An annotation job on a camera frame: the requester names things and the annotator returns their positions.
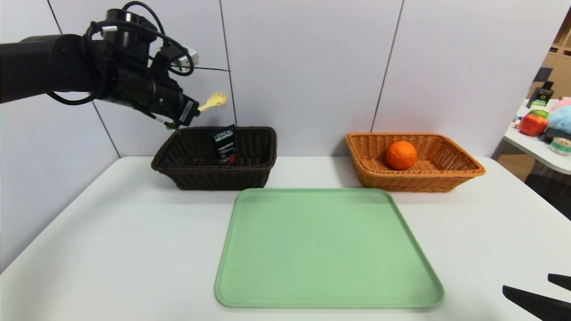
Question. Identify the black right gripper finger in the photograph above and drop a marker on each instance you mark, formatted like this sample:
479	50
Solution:
561	281
539	305

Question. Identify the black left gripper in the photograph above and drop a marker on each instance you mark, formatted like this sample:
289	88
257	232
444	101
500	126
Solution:
188	112

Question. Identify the black cosmetic tube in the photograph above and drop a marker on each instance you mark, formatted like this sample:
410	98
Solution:
224	142

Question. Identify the orange fruit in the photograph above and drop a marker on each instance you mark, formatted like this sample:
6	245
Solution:
401	155

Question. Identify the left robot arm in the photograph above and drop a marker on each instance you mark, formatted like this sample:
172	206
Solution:
44	67

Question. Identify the dark brown wicker basket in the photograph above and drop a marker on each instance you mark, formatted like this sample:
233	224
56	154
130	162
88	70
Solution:
254	151

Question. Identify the orange wicker basket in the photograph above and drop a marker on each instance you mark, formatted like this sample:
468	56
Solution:
379	178

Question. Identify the dark grey chair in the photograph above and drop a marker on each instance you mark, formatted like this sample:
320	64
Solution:
551	189

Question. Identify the black flat item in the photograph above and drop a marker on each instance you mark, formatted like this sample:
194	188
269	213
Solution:
557	133

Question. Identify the red apple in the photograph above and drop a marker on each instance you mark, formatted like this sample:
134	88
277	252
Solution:
533	125

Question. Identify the blue fluffy toy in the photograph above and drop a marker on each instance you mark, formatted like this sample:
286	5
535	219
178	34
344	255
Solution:
561	118

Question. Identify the pink soft item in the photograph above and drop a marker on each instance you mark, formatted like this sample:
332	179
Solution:
563	103

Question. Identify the light green plastic tray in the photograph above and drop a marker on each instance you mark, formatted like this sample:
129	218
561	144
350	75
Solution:
321	249

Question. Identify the black box with green print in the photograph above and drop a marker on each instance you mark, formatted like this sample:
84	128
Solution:
543	96

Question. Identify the grey box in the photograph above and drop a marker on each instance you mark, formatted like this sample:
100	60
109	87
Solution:
544	73

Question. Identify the wooden shelf unit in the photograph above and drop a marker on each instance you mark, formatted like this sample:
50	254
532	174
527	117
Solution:
560	58

